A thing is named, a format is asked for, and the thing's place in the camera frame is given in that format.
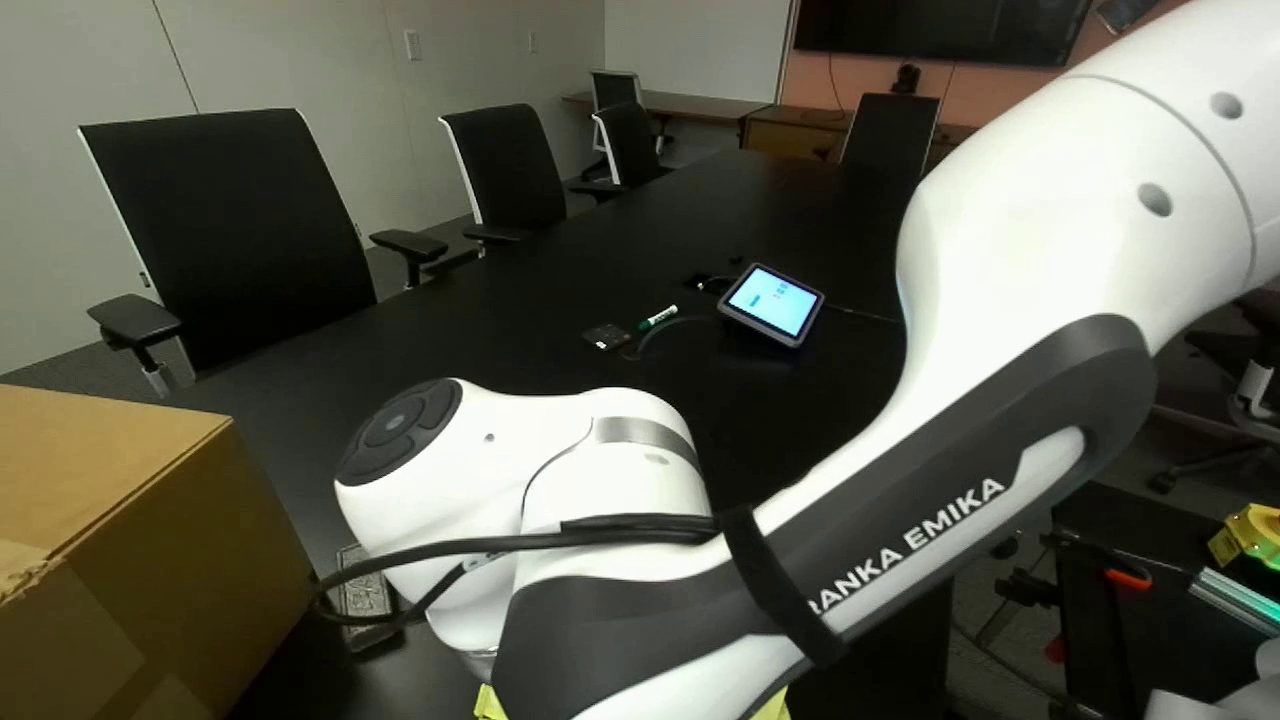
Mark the green lit mount plate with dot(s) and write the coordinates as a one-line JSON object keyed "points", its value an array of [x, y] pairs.
{"points": [[1233, 598]]}

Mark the yellow green plastic object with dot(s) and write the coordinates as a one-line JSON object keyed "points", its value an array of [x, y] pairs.
{"points": [[1244, 535]]}

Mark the brown cardboard box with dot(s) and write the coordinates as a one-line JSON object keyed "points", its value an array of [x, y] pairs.
{"points": [[120, 561]]}

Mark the grey remote control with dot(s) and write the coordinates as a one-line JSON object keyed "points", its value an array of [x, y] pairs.
{"points": [[356, 603]]}

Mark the touch panel tablet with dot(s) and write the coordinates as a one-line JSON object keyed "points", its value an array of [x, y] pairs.
{"points": [[774, 302]]}

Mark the black wall television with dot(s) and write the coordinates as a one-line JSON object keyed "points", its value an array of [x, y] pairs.
{"points": [[932, 25]]}

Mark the office chair with white base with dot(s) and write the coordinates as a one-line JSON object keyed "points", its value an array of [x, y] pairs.
{"points": [[1244, 385]]}

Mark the black office chair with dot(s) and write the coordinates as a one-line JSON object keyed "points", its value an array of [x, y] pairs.
{"points": [[886, 134], [618, 81], [634, 141], [226, 225], [513, 165]]}

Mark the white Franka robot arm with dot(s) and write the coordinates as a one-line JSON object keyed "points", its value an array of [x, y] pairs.
{"points": [[1064, 265]]}

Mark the wooden credenza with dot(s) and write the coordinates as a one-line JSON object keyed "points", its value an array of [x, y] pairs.
{"points": [[797, 126]]}

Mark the black stand with orange clamp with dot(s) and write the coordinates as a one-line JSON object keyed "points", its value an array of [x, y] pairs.
{"points": [[1107, 641]]}

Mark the small black adapter box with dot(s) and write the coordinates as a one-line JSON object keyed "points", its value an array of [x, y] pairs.
{"points": [[605, 335]]}

